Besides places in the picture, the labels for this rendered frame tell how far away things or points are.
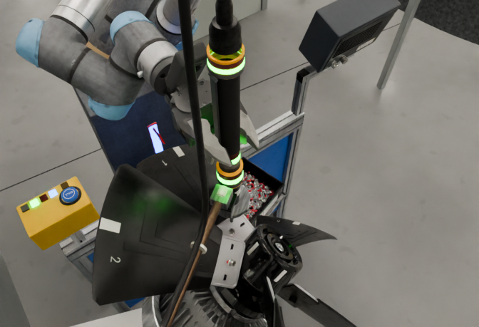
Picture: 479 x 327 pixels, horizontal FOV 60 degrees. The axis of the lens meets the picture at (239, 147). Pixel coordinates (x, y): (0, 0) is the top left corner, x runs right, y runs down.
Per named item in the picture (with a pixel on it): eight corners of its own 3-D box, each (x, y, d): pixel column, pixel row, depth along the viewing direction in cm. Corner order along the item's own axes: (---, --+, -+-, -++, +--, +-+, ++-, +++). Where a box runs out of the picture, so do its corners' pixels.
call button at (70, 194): (66, 206, 105) (64, 203, 103) (60, 194, 107) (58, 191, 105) (81, 198, 106) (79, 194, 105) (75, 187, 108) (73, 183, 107)
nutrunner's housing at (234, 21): (237, 219, 78) (235, 13, 40) (217, 213, 78) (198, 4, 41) (244, 201, 80) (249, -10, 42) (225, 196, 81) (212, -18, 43)
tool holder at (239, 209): (239, 234, 73) (239, 208, 65) (202, 221, 75) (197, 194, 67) (255, 191, 78) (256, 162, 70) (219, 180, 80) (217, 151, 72)
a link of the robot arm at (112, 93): (77, 85, 82) (100, 37, 78) (129, 113, 85) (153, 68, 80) (61, 99, 75) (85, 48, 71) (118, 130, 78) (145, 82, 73)
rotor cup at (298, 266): (279, 309, 88) (321, 268, 85) (244, 324, 76) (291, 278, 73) (239, 255, 95) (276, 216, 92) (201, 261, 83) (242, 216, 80)
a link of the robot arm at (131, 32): (133, 50, 82) (152, 13, 78) (161, 84, 77) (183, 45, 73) (98, 42, 75) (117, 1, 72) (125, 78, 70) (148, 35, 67)
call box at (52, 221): (45, 253, 108) (28, 237, 99) (31, 224, 113) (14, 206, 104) (102, 220, 113) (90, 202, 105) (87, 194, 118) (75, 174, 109)
